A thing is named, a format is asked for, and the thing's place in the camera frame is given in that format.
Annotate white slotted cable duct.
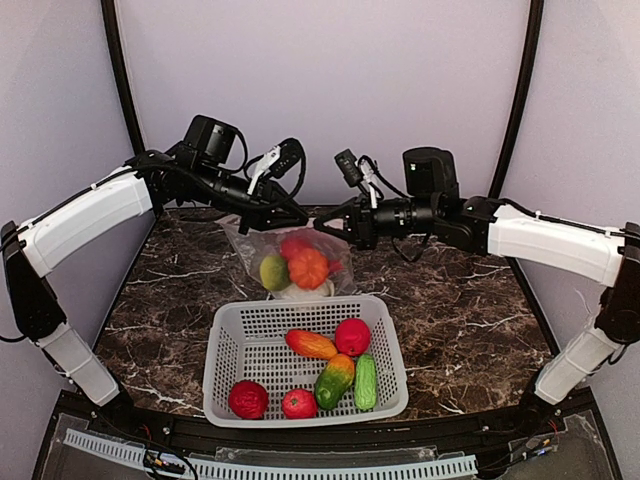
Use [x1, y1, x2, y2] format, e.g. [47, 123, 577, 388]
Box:
[63, 428, 478, 479]

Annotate red tomato fruit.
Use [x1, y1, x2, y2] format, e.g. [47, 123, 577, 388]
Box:
[282, 389, 318, 419]

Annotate red wrinkled fruit front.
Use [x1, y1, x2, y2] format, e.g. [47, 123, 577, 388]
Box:
[228, 380, 269, 420]

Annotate electronics board wires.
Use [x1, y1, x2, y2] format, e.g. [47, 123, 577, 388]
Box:
[509, 419, 566, 464]
[134, 424, 201, 480]

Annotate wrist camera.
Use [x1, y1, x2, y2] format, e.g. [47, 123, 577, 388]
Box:
[334, 149, 384, 209]
[247, 139, 304, 195]

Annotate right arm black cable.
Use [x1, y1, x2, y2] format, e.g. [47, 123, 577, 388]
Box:
[392, 234, 431, 264]

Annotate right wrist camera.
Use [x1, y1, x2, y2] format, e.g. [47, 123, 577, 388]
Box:
[334, 149, 384, 209]

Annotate orange pumpkin toy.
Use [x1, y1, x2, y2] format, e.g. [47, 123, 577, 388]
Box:
[288, 248, 329, 290]

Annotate white perforated plastic basket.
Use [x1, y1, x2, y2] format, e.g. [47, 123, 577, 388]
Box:
[202, 295, 409, 429]

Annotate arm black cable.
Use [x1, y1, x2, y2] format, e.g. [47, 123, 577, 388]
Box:
[229, 129, 308, 206]
[392, 234, 431, 264]

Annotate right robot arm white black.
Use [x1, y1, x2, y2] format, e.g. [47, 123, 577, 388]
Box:
[314, 147, 639, 405]

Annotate left electronics board wires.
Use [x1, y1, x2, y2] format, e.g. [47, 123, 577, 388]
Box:
[134, 424, 201, 480]

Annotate yellow lemon toy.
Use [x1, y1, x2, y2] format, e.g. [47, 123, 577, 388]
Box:
[259, 254, 291, 292]

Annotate right electronics board wires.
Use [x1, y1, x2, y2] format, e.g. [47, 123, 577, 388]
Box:
[509, 419, 566, 464]

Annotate red chili pepper toy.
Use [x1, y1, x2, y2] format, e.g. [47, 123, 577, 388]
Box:
[328, 259, 345, 275]

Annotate red wrinkled fruit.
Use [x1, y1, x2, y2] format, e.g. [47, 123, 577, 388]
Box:
[280, 236, 313, 261]
[228, 380, 269, 420]
[335, 318, 371, 357]

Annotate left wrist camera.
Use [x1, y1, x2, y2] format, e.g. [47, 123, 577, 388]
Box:
[247, 139, 304, 195]

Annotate black front rail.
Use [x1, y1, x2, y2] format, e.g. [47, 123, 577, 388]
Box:
[49, 387, 619, 479]

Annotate green bitter gourd toy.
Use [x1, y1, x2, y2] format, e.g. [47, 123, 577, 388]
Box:
[354, 353, 377, 411]

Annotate white cauliflower toy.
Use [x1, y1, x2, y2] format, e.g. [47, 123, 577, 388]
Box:
[272, 280, 335, 300]

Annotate left black frame post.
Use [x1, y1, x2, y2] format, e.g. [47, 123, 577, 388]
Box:
[100, 0, 145, 154]

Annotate clear zip top bag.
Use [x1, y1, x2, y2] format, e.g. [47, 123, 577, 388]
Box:
[218, 215, 356, 299]

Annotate right black frame post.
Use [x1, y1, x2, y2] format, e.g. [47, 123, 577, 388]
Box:
[488, 0, 545, 199]

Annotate green orange mango toy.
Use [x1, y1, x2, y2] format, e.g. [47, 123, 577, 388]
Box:
[314, 354, 355, 410]

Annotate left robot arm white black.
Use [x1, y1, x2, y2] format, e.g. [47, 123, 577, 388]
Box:
[1, 115, 308, 407]

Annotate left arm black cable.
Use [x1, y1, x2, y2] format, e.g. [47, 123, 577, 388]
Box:
[229, 129, 308, 206]

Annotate orange yellow mango toy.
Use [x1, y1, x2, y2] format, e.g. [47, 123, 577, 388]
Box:
[285, 329, 338, 360]

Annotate black frame post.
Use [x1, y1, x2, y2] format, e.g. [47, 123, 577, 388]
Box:
[100, 0, 145, 154]
[488, 0, 545, 199]

